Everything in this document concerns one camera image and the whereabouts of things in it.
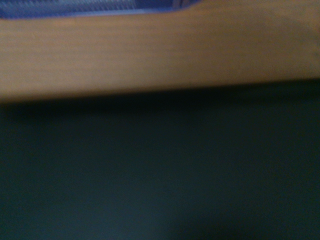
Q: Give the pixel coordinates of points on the black small laptop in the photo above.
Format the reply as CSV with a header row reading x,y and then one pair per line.
x,y
160,170

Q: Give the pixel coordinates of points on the wooden desk black metal frame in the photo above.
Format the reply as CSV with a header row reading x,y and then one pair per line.
x,y
150,50

